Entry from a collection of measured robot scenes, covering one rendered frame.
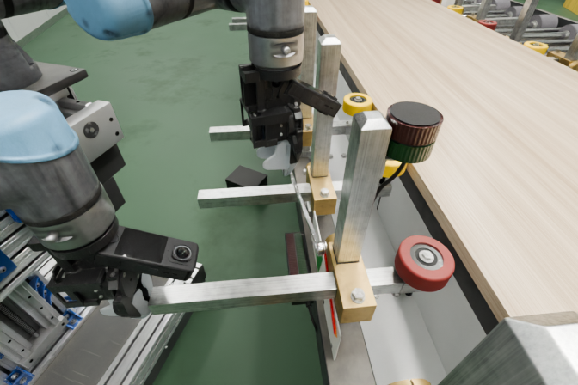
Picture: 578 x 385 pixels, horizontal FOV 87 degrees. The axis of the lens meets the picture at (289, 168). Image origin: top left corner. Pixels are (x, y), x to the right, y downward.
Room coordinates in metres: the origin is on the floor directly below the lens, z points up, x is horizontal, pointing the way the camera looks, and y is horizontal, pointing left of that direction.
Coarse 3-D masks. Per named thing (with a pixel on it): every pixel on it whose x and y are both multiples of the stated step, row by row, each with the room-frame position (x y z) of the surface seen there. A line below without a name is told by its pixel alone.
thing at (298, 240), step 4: (296, 236) 0.46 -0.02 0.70; (300, 236) 0.46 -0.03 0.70; (296, 240) 0.45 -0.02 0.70; (300, 240) 0.45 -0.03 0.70; (296, 244) 0.44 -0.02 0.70; (300, 244) 0.44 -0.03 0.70; (296, 248) 0.42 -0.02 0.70; (300, 248) 0.42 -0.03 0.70; (300, 252) 0.42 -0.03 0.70; (300, 256) 0.40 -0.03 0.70; (304, 256) 0.40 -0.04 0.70; (300, 260) 0.39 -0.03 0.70; (304, 260) 0.39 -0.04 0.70; (300, 264) 0.38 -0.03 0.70; (304, 264) 0.38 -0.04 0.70; (300, 268) 0.37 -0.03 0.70; (304, 268) 0.37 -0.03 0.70; (300, 272) 0.36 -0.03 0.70; (304, 272) 0.36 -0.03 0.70
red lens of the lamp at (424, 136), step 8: (392, 104) 0.32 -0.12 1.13; (392, 120) 0.29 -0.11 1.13; (440, 120) 0.29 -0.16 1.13; (392, 128) 0.29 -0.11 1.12; (400, 128) 0.28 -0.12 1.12; (408, 128) 0.27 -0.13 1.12; (416, 128) 0.27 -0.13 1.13; (424, 128) 0.27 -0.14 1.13; (432, 128) 0.27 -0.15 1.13; (392, 136) 0.28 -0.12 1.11; (400, 136) 0.28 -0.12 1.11; (408, 136) 0.27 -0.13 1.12; (416, 136) 0.27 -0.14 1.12; (424, 136) 0.27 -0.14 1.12; (432, 136) 0.27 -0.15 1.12; (416, 144) 0.27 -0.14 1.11; (424, 144) 0.27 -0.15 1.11
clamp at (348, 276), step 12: (336, 264) 0.28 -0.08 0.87; (348, 264) 0.28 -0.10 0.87; (360, 264) 0.28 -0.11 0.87; (336, 276) 0.25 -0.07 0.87; (348, 276) 0.25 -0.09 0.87; (360, 276) 0.25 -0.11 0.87; (348, 288) 0.24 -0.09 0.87; (360, 288) 0.24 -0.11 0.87; (336, 300) 0.23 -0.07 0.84; (348, 300) 0.22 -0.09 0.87; (372, 300) 0.22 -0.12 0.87; (348, 312) 0.21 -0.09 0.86; (360, 312) 0.21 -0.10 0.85; (372, 312) 0.21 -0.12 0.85
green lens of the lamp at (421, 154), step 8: (392, 144) 0.28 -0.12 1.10; (400, 144) 0.28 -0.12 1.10; (432, 144) 0.28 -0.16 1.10; (392, 152) 0.28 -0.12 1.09; (400, 152) 0.27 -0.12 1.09; (408, 152) 0.27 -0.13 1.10; (416, 152) 0.27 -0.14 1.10; (424, 152) 0.27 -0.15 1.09; (400, 160) 0.27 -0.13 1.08; (408, 160) 0.27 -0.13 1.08; (416, 160) 0.27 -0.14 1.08; (424, 160) 0.27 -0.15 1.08
